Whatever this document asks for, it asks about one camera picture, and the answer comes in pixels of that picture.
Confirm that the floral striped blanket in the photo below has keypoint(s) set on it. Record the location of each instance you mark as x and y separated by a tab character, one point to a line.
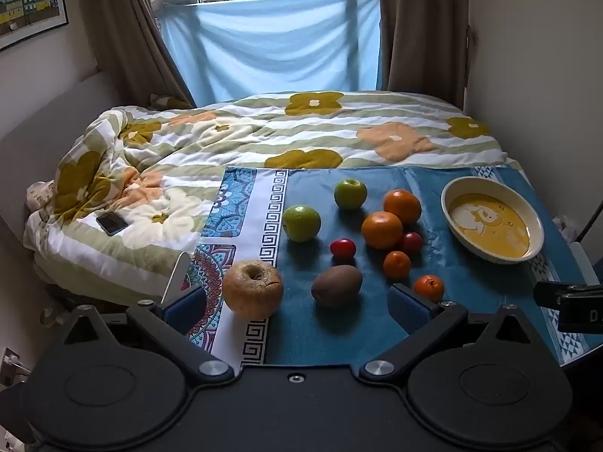
329	127

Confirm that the green apple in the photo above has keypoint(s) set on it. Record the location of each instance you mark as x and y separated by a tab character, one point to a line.
350	194
301	223

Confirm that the light blue window cloth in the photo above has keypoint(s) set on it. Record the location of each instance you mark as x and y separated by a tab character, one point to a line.
273	47

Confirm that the brown kiwi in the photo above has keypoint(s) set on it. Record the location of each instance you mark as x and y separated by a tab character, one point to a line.
337	286

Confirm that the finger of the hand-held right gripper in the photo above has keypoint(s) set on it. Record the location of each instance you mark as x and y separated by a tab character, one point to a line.
546	293

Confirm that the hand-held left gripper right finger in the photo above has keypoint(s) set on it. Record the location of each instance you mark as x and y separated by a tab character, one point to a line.
410	306

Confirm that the small red tomato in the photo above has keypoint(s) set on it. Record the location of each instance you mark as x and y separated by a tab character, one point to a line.
343	248
413	243

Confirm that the framed wall picture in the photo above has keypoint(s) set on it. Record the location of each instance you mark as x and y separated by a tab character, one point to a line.
28	0

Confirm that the orange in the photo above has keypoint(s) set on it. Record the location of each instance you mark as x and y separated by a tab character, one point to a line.
403	205
381	230

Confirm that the small tangerine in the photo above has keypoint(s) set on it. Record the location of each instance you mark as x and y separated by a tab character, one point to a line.
396	264
428	287

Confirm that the black smartphone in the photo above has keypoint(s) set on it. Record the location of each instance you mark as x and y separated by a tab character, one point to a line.
112	223

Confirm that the white plastic object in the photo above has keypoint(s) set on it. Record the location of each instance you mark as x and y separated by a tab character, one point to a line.
582	263

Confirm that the brown curtain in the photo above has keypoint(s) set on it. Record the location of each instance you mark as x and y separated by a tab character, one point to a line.
122	33
424	33

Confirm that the blue patterned tablecloth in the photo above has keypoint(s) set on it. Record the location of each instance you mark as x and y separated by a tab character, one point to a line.
329	339

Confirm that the cream and yellow oval bowl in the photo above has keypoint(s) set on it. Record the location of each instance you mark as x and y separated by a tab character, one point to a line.
490	226

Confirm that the white wall socket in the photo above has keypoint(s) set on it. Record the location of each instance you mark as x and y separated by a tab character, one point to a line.
15	365

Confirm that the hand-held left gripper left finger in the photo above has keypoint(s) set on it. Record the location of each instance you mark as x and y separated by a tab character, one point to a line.
186	308

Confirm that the patterned pillow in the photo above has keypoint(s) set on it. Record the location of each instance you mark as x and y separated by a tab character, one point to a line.
40	195

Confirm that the wrinkled yellow apple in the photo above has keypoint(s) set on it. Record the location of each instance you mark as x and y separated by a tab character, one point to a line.
253	289

